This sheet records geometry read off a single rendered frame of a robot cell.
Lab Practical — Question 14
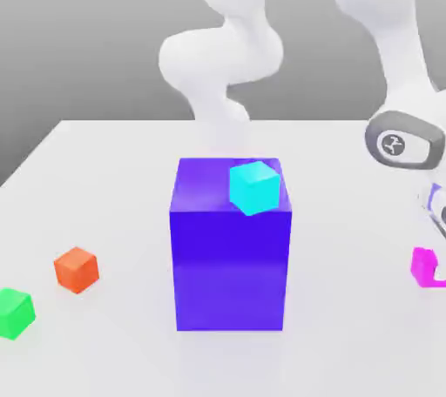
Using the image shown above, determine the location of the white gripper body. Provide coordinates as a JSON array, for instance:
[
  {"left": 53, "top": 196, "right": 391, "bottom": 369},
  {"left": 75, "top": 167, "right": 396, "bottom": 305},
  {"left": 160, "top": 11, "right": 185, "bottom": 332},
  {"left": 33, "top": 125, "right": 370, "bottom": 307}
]
[{"left": 431, "top": 234, "right": 446, "bottom": 282}]

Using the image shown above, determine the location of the small magenta cube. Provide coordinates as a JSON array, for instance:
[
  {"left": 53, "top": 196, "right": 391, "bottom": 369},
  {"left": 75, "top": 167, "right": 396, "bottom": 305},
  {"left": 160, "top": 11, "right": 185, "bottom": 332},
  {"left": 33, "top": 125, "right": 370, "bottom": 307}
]
[{"left": 409, "top": 246, "right": 446, "bottom": 289}]

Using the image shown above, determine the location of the small cyan cube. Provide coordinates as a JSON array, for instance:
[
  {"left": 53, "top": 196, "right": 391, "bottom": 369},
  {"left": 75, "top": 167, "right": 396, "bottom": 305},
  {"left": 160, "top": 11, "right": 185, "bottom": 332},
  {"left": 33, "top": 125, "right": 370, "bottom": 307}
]
[{"left": 228, "top": 160, "right": 282, "bottom": 218}]

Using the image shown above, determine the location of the small orange cube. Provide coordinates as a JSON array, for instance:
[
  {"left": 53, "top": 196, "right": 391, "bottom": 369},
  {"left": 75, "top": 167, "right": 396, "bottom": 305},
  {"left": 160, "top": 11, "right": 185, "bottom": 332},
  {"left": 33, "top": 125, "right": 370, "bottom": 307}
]
[{"left": 53, "top": 246, "right": 101, "bottom": 295}]

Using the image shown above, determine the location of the small green cube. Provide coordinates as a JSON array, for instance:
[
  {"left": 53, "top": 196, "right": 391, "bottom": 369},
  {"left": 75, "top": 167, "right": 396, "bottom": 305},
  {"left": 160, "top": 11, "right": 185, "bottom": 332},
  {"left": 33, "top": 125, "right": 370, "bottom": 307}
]
[{"left": 0, "top": 287, "right": 37, "bottom": 341}]

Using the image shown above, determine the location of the large blue box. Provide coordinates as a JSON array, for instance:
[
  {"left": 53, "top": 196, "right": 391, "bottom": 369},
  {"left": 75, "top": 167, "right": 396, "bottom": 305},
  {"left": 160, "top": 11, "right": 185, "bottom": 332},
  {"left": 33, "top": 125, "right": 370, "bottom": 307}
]
[{"left": 169, "top": 157, "right": 293, "bottom": 333}]

